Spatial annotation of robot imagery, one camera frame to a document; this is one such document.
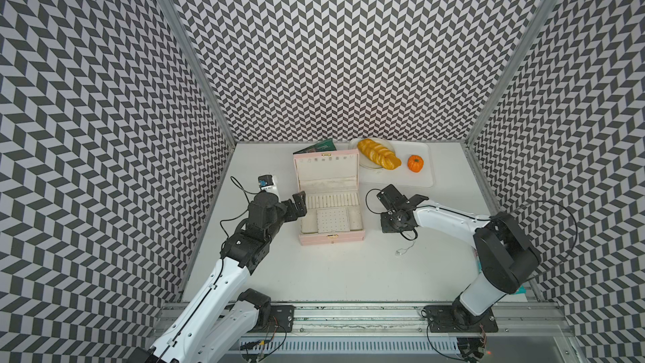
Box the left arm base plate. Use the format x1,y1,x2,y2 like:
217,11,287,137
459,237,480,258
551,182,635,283
250,304,296,334

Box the white plate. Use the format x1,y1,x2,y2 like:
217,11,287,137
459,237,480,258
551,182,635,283
349,138,396,170

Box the yellow braided bread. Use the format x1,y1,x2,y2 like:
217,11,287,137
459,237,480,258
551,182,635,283
357,139,401,170

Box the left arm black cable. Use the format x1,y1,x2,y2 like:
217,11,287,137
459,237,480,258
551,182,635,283
218,175,260,240

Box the silver jewelry chain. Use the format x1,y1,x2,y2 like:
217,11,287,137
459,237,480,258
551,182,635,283
395,234,419,257

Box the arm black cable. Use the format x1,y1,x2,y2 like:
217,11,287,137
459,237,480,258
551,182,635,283
218,175,260,240
513,200,579,273

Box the small orange pumpkin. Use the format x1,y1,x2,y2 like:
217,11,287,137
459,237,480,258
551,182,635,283
407,155,424,173

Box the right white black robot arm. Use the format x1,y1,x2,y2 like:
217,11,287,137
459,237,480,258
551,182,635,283
376,185,540,332

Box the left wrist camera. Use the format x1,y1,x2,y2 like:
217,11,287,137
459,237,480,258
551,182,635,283
258,174,280,197

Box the pink jewelry box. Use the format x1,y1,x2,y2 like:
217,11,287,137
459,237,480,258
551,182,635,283
293,149,366,245

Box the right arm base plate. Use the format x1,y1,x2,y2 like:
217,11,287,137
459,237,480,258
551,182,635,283
422,304,499,334

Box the green crisp bag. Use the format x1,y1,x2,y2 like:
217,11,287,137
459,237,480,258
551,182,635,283
294,139,337,155

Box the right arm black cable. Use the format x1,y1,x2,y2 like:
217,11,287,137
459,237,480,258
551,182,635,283
513,200,579,273

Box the colourful candy bag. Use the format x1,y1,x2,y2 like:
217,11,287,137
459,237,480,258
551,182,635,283
477,259,527,295

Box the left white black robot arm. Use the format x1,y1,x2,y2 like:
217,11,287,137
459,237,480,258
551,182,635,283
127,187,307,362

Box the white cutting board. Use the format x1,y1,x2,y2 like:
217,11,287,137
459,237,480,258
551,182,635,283
359,140,434,188

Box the aluminium front rail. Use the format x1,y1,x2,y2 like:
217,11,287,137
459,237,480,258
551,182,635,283
150,301,575,339

